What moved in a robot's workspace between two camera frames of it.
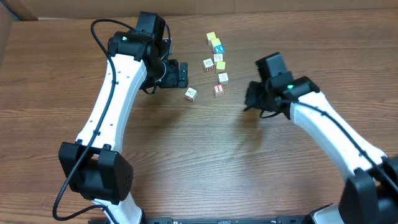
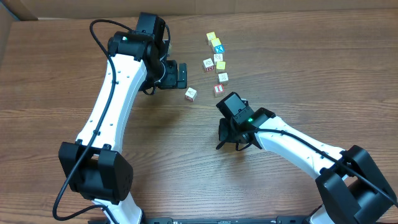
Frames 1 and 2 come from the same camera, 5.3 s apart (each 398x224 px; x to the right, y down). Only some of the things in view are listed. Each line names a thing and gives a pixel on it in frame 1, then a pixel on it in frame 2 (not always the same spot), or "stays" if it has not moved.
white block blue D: [191, 94] stays
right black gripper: [252, 97] -> [224, 134]
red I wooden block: [218, 90] stays
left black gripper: [182, 74] stays
